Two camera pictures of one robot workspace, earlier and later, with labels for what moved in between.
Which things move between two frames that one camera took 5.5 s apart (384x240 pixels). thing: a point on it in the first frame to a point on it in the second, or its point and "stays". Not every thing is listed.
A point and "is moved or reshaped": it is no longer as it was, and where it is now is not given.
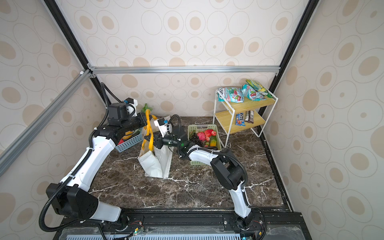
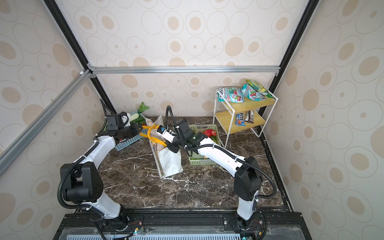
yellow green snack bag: (259, 88) stays
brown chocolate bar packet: (249, 116) stays
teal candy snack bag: (250, 94) stays
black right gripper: (158, 139) to (171, 147)
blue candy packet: (240, 120) stays
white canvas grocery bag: (157, 163) is moved or reshaped
